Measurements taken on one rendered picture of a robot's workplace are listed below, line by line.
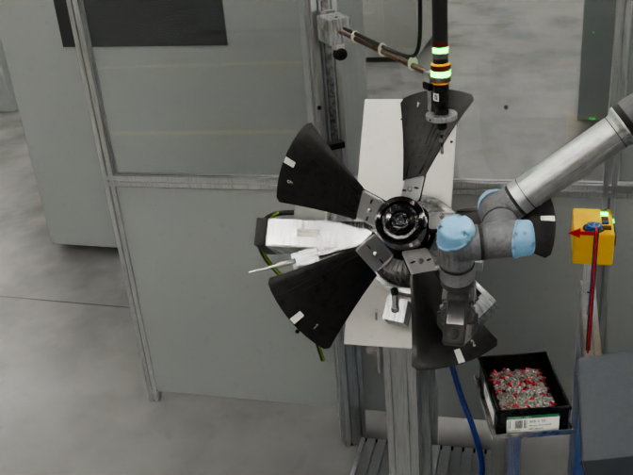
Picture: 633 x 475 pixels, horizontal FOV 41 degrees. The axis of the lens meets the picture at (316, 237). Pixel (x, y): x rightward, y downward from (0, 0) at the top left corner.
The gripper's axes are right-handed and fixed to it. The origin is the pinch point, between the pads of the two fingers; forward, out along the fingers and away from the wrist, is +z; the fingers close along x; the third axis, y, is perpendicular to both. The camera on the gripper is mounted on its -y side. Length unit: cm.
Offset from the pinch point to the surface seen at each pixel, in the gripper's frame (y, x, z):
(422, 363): -6.0, 7.6, 0.1
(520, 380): 2.7, -13.8, 15.1
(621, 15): 101, -37, -25
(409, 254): 17.4, 12.9, -10.6
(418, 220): 21.5, 10.7, -18.1
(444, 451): 38, 11, 107
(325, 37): 80, 43, -32
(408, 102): 55, 17, -28
